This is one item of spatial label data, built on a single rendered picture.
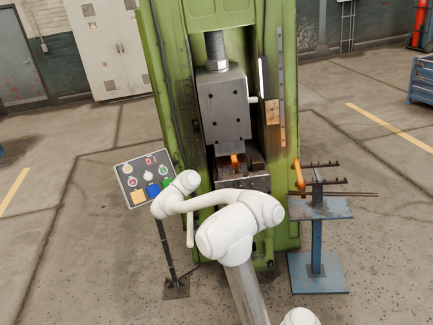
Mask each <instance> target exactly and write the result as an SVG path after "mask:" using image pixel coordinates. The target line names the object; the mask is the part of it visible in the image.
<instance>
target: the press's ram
mask: <svg viewBox="0 0 433 325"><path fill-rule="evenodd" d="M228 67H229V70H228V71H226V72H222V73H219V74H209V73H208V72H207V67H202V68H196V69H195V73H196V86H197V94H198V101H199V105H200V113H201V118H202V125H203V129H204V137H205V142H206V145H210V144H215V141H218V143H226V142H231V141H239V140H240V137H241V138H242V140H244V139H252V136H251V121H250V113H249V103H257V102H258V98H257V96H254V97H248V91H247V78H246V76H245V74H244V73H243V71H242V69H241V67H240V65H239V63H238V62H235V63H229V66H228Z"/></svg>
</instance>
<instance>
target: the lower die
mask: <svg viewBox="0 0 433 325"><path fill-rule="evenodd" d="M243 155H244V153H242V154H241V153H239V154H238V155H236V159H237V161H238V162H239V167H238V171H239V173H244V172H247V163H246V160H245V159H244V160H242V159H243V158H244V157H245V156H243ZM242 156H243V157H242ZM216 159H218V157H216ZM219 161H220V162H219ZM219 161H218V160H216V165H217V170H218V176H219V177H221V176H226V175H234V174H235V170H234V168H233V167H232V159H231V156H228V155H225V156H220V157H219ZM230 173H231V174H230ZM239 173H238V174H239Z"/></svg>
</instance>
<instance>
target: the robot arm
mask: <svg viewBox="0 0 433 325"><path fill-rule="evenodd" d="M200 182H201V177H200V175H199V174H198V173H197V172H196V171H194V170H185V171H183V172H181V173H180V174H178V175H177V176H176V178H175V180H174V181H171V182H170V183H169V184H168V187H167V188H165V189H164V190H163V191H161V192H160V193H159V195H158V196H157V197H156V198H155V200H154V201H153V202H152V204H151V207H150V208H151V209H150V211H151V213H152V214H153V215H154V216H155V217H156V218H157V219H160V220H162V219H165V218H167V217H169V216H172V215H176V214H178V213H188V212H193V211H196V210H201V209H203V208H208V207H211V206H215V205H218V204H228V206H226V207H224V208H222V209H221V210H219V211H217V212H216V213H214V214H212V215H211V216H210V217H208V218H207V219H206V220H205V221H204V222H203V223H202V224H201V226H200V227H199V229H198V230H197V234H196V235H195V240H196V244H197V247H198V249H199V250H200V252H201V253H202V255H204V256H205V257H207V258H208V259H212V260H217V261H218V262H219V263H220V264H222V265H223V267H224V270H225V273H226V276H227V279H228V282H229V285H230V288H231V292H232V294H233V298H234V300H235V303H236V306H237V309H238V312H239V315H240V318H241V321H242V324H243V325H271V324H270V322H269V317H268V315H267V311H266V308H265V304H264V300H263V298H262V294H261V291H260V287H259V284H258V281H257V278H256V273H255V270H254V267H253V263H252V260H251V256H250V255H251V252H252V243H253V236H254V235H256V234H257V233H258V232H260V231H262V230H264V229H266V228H267V227H270V228H271V227H274V226H277V225H279V224H280V223H281V222H282V220H283V219H284V215H285V212H284V209H283V207H282V206H281V204H280V203H279V202H278V201H277V200H276V199H275V198H274V197H272V196H270V195H268V194H266V193H262V192H259V191H254V190H239V189H230V188H227V189H221V190H216V191H213V192H210V193H207V194H204V195H201V196H198V197H195V198H193V199H190V200H187V201H184V199H185V198H186V197H187V196H188V195H189V194H190V193H192V192H193V191H195V189H197V188H198V187H199V185H200ZM280 325H321V324H320V321H319V320H318V318H317V317H316V316H315V315H314V314H313V313H312V312H311V311H310V310H308V309H306V308H303V307H297V308H294V309H292V310H291V311H289V312H288V313H287V314H286V316H285V317H284V320H283V321H282V323H281V324H280Z"/></svg>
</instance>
